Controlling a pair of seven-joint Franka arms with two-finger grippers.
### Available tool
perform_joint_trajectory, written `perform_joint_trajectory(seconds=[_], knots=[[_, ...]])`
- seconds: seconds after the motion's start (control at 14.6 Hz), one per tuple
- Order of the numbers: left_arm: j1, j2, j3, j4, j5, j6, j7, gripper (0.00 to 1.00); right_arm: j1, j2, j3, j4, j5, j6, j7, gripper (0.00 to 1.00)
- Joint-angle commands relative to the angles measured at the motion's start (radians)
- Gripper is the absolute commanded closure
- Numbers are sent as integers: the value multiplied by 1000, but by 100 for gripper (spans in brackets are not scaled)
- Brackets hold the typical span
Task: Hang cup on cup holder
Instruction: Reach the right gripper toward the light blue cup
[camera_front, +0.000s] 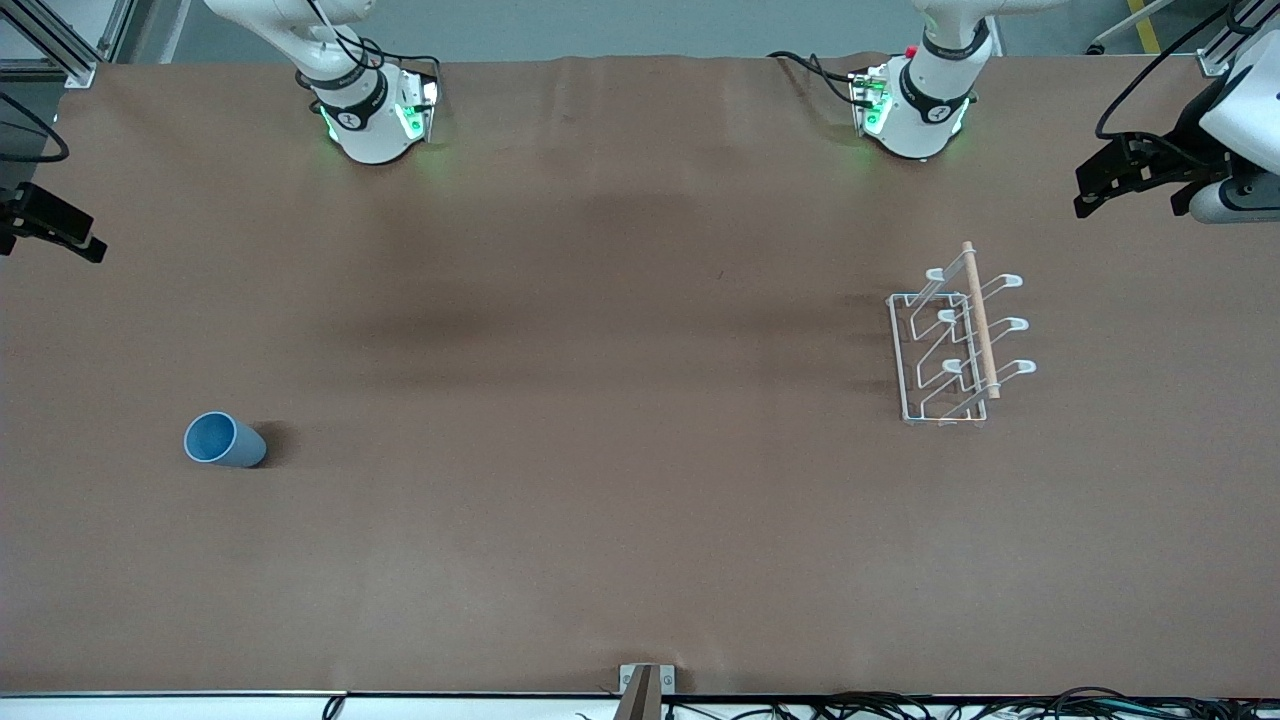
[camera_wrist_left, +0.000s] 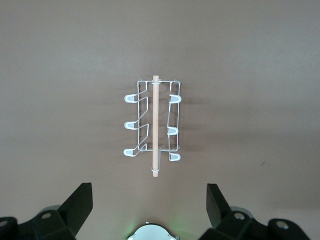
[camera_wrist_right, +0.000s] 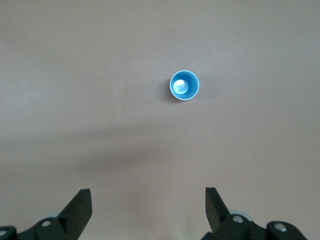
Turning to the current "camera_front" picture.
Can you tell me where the blue plastic cup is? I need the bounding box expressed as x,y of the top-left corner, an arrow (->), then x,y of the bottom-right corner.
183,411 -> 268,469

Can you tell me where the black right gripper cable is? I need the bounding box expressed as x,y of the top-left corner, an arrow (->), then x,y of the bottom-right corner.
0,92 -> 70,164

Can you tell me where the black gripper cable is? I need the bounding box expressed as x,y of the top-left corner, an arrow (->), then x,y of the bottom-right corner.
1095,5 -> 1251,143
0,92 -> 70,164

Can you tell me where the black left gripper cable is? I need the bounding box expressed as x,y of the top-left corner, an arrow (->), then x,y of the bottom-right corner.
1095,5 -> 1251,143

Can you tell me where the aluminium frame post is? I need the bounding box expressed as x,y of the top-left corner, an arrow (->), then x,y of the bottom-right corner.
0,0 -> 137,89
1197,0 -> 1280,79

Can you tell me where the white wire cup holder rack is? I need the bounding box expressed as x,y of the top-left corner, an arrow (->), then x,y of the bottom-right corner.
887,241 -> 1037,428

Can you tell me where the black left arm base cable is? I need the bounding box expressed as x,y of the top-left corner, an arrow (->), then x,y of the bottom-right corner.
768,50 -> 863,106

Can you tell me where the black arm base cable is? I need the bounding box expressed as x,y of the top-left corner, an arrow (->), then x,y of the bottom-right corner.
355,35 -> 443,83
768,50 -> 863,106

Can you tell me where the black right arm base cable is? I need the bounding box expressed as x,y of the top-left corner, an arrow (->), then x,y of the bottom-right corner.
355,35 -> 443,83

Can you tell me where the black cable bundle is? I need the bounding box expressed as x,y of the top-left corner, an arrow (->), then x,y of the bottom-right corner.
665,687 -> 1280,720

